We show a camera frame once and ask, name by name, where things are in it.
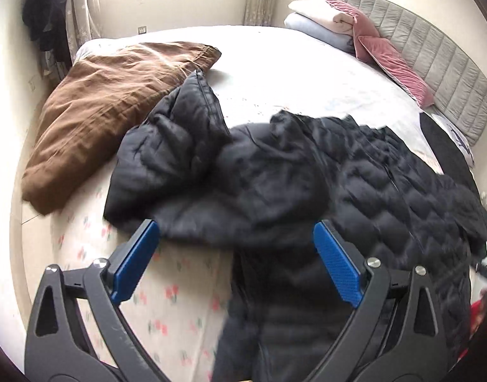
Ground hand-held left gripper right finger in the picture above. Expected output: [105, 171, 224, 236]
[313, 221, 472, 382]

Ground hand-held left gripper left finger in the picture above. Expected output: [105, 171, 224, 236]
[24, 219, 171, 382]

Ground black puffer jacket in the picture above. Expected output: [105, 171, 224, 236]
[103, 69, 487, 382]

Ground hanging dark clothes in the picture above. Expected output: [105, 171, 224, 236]
[23, 0, 75, 80]

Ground black fleece cloth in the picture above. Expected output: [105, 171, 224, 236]
[420, 111, 486, 203]

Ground brown garment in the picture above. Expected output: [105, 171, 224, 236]
[21, 41, 222, 216]

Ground white printed pillow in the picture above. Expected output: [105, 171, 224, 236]
[430, 109, 477, 168]

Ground bed with cherry-print sheet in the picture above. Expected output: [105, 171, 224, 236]
[13, 24, 486, 382]

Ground pink velvet pillow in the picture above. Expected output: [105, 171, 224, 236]
[325, 0, 381, 62]
[357, 35, 435, 108]

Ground grey padded headboard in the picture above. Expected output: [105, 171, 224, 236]
[337, 0, 487, 148]

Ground light blue folded blanket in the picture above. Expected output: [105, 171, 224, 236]
[284, 13, 355, 54]

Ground white folded blanket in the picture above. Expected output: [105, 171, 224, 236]
[288, 0, 359, 36]

